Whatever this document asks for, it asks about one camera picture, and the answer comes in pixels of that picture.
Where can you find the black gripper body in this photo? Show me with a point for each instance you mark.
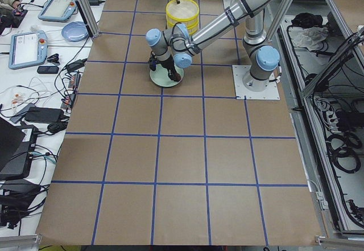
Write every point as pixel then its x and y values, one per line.
pixel 168 64

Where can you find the yellow bamboo steamer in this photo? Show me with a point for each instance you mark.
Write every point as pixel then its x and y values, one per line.
pixel 192 26
pixel 186 11

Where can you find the brown steamed bun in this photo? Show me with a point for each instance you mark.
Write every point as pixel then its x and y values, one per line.
pixel 177 78

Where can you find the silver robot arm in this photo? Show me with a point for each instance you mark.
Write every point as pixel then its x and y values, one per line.
pixel 174 48

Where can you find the light green plate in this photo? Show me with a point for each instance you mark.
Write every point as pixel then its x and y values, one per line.
pixel 160 76

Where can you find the blue plate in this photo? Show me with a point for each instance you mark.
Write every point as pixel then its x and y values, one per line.
pixel 74 31

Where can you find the upper teach pendant tablet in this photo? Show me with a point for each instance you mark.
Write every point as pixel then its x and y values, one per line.
pixel 57 10

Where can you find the teach pendant tablet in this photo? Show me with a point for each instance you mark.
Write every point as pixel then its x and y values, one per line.
pixel 57 10
pixel 28 49

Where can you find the black smartphone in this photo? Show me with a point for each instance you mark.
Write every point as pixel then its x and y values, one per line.
pixel 47 70

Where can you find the lower teach pendant tablet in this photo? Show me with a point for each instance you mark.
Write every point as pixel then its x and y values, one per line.
pixel 28 49

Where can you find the black power adapter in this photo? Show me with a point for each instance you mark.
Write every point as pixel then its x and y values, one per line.
pixel 43 115

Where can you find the crumpled white cloth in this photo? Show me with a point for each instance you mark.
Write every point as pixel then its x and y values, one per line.
pixel 310 38

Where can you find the black laptop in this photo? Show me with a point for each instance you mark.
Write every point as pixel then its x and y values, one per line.
pixel 17 145

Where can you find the aluminium frame post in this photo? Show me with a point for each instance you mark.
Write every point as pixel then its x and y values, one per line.
pixel 88 18

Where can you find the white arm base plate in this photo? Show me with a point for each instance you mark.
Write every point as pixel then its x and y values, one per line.
pixel 248 88

